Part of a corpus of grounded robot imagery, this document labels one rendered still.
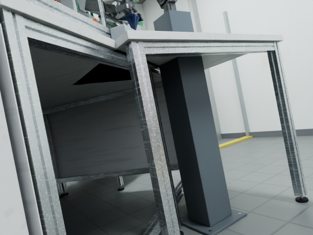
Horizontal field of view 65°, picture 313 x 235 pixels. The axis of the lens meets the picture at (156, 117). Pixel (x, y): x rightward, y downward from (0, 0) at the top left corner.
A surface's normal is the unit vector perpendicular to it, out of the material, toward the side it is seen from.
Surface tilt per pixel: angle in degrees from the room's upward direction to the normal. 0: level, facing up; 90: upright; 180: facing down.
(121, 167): 90
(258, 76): 90
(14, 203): 90
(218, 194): 90
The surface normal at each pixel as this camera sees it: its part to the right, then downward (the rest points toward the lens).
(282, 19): -0.82, 0.17
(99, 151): -0.33, 0.07
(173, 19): 0.54, -0.10
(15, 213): 0.92, -0.18
